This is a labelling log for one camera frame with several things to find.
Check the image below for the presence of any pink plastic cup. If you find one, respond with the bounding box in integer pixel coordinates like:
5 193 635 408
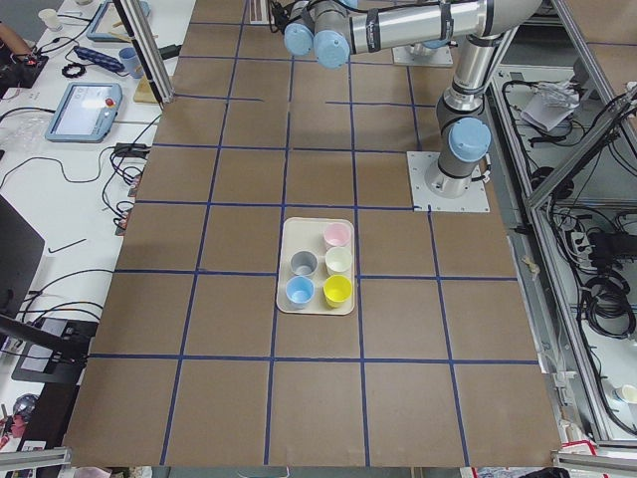
322 222 351 249

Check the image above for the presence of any black allen key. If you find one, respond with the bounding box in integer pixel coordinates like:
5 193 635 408
47 238 87 254

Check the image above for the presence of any black monitor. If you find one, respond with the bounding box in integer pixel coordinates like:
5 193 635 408
0 196 45 318

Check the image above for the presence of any wooden board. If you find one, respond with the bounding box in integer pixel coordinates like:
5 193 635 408
133 76 162 105

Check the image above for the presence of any white paper cup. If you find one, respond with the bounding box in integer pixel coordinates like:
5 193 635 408
38 8 63 32

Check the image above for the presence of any cream plastic tray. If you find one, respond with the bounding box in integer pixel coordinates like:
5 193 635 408
276 217 355 316

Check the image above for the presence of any far teach pendant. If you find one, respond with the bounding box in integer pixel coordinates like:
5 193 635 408
87 1 129 43

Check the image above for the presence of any grey plastic cup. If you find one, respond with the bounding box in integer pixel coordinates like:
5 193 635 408
290 250 319 277

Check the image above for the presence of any yellow plastic cup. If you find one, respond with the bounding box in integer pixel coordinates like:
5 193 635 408
322 275 353 309

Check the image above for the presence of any near teach pendant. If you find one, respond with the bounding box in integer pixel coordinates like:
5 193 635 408
45 82 122 143

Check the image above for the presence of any paper cup under frame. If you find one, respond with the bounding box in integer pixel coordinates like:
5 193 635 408
614 384 637 404

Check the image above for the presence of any blue plastic cup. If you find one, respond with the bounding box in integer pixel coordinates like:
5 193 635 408
285 276 315 310

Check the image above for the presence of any black ring part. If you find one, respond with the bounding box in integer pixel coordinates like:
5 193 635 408
61 62 87 79

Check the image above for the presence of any crumpled white paper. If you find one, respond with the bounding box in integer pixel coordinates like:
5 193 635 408
521 81 580 132

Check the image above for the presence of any aluminium frame post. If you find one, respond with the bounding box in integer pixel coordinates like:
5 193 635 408
113 0 174 106

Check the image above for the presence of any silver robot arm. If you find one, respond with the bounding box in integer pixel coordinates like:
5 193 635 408
268 0 540 180

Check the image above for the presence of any blue mug on desk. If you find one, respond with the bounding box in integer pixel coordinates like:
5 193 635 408
118 47 143 80

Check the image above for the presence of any white wire rack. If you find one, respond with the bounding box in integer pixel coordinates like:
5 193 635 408
249 0 269 25

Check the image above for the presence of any teach pendant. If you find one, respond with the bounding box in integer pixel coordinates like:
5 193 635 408
45 82 122 143
87 1 129 43

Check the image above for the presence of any white plastic cup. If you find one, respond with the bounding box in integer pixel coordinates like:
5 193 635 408
324 247 353 277

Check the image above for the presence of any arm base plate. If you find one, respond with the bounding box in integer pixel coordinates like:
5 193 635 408
407 151 490 213
392 44 453 68

